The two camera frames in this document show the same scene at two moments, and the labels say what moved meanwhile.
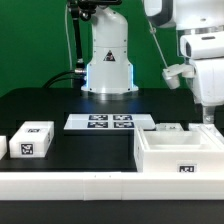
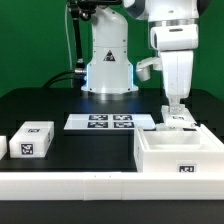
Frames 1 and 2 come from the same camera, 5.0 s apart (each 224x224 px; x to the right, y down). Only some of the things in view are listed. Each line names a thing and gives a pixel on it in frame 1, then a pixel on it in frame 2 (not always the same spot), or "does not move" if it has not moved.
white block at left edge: [3, 146] does not move
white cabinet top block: [32, 139] does not move
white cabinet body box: [177, 151] does not move
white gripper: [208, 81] to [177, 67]
